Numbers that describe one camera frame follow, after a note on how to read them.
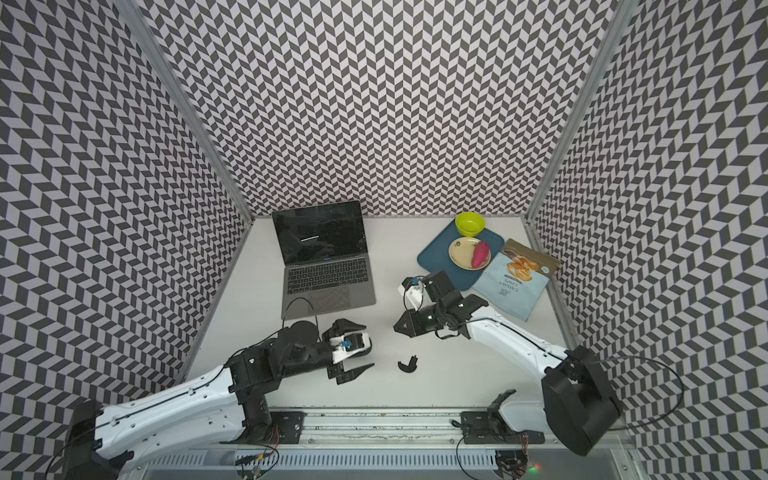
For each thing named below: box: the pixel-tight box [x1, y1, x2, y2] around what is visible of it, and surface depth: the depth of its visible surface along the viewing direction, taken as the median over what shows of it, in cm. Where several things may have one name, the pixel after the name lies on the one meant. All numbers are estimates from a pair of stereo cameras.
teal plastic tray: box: [417, 219, 505, 291], surface depth 108 cm
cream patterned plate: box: [448, 237, 492, 271], surface depth 108 cm
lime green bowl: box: [455, 211, 486, 237], surface depth 115 cm
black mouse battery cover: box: [398, 355, 418, 373], surface depth 85 cm
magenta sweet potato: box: [472, 241, 490, 268], surface depth 104 cm
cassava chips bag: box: [472, 238, 563, 322], surface depth 102 cm
